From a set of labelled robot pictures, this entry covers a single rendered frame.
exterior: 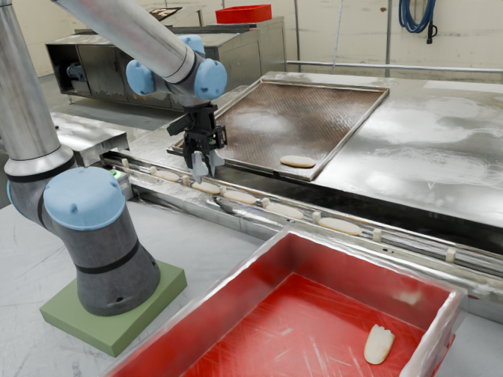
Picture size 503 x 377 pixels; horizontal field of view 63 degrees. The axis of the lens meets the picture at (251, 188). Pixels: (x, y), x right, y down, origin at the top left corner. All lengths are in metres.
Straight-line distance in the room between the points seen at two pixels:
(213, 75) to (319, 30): 4.32
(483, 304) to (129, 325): 0.58
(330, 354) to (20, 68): 0.66
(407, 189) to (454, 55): 3.67
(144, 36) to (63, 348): 0.55
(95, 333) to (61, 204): 0.23
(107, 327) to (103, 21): 0.49
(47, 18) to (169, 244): 7.90
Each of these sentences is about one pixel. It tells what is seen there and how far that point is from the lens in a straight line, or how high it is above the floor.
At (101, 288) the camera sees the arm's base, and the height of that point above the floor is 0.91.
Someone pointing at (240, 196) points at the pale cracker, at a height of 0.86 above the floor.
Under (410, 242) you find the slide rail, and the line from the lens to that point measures 0.89.
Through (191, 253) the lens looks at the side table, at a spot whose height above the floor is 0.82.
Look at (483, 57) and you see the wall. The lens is 4.55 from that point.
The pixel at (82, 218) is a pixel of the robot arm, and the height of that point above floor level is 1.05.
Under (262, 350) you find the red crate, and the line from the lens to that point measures 0.71.
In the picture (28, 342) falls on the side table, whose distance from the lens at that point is 0.88.
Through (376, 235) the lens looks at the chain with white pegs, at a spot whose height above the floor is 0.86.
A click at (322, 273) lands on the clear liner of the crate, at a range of 0.78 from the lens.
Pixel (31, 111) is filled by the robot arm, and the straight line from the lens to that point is 0.78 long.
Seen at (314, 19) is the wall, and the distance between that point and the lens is 5.11.
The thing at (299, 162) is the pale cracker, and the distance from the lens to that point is 1.08.
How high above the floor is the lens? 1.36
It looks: 28 degrees down
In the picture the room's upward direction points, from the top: 7 degrees counter-clockwise
